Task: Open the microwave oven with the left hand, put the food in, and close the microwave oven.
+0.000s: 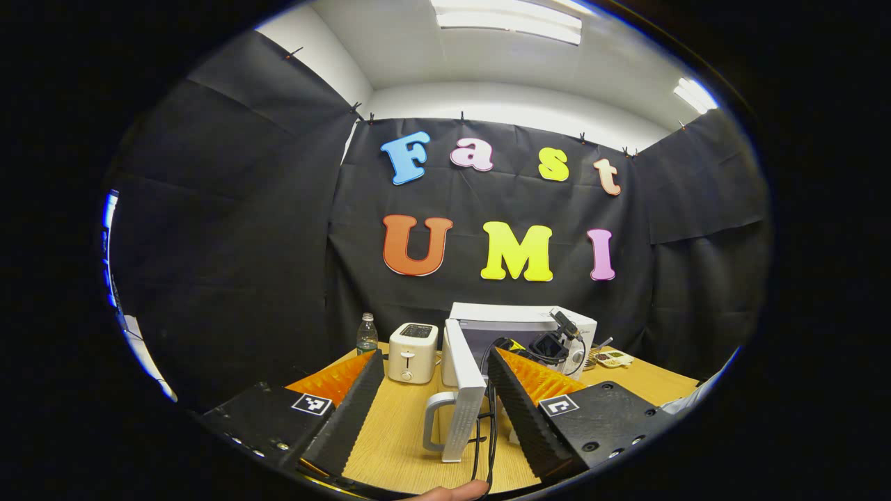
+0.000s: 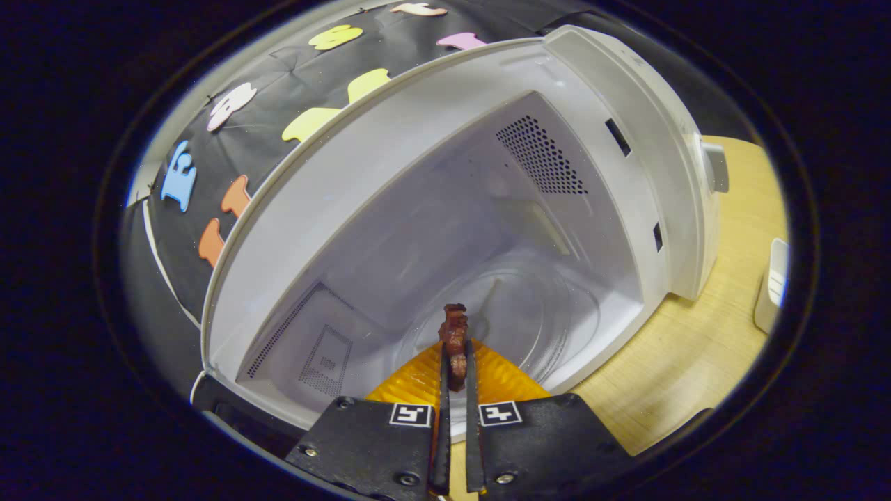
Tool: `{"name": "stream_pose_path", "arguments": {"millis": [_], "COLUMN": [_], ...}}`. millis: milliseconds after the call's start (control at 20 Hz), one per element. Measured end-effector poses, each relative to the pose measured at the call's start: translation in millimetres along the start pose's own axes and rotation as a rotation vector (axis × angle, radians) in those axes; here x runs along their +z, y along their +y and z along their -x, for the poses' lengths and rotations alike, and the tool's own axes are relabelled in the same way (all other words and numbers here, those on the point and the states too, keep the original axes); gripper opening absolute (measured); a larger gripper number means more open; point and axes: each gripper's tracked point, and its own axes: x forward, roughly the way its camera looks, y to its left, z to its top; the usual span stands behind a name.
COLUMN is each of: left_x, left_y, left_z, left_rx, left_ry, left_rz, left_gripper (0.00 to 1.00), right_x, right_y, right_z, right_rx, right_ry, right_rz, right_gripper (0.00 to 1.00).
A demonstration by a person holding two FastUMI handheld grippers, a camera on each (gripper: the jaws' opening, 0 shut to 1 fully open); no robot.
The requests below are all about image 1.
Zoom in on small ceiling light panel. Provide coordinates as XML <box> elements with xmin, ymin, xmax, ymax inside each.
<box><xmin>672</xmin><ymin>76</ymin><xmax>719</xmax><ymax>116</ymax></box>

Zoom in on white microwave oven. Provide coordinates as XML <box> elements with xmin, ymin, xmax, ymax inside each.
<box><xmin>422</xmin><ymin>301</ymin><xmax>599</xmax><ymax>464</ymax></box>

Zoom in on clear plastic water bottle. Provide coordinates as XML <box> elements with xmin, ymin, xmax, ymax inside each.
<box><xmin>356</xmin><ymin>312</ymin><xmax>379</xmax><ymax>356</ymax></box>

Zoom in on large ceiling light panel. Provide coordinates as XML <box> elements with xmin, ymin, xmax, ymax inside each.
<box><xmin>430</xmin><ymin>0</ymin><xmax>583</xmax><ymax>47</ymax></box>

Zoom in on black backdrop cloth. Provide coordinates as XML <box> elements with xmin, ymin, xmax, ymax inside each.
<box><xmin>108</xmin><ymin>29</ymin><xmax>773</xmax><ymax>411</ymax></box>

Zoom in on small metal container with spoon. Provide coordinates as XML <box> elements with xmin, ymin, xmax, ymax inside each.
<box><xmin>583</xmin><ymin>337</ymin><xmax>615</xmax><ymax>370</ymax></box>

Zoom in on black cable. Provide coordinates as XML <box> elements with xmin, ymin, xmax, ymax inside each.
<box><xmin>471</xmin><ymin>336</ymin><xmax>551</xmax><ymax>491</ymax></box>

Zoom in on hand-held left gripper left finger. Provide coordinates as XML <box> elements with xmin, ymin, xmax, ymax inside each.
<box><xmin>197</xmin><ymin>348</ymin><xmax>386</xmax><ymax>481</ymax></box>

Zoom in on white toaster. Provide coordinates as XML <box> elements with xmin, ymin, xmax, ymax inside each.
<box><xmin>387</xmin><ymin>321</ymin><xmax>440</xmax><ymax>385</ymax></box>

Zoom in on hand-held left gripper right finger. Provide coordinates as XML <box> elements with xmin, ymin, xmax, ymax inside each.
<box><xmin>486</xmin><ymin>345</ymin><xmax>676</xmax><ymax>486</ymax></box>

